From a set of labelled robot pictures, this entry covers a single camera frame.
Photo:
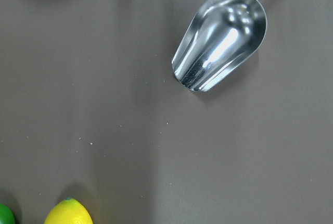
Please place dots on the green lime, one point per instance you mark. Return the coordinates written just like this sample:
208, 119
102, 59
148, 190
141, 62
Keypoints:
6, 215

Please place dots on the metal ice scoop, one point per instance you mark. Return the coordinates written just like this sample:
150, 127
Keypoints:
222, 35

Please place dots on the yellow lemon front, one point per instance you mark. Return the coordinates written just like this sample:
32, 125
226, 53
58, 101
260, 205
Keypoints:
68, 211

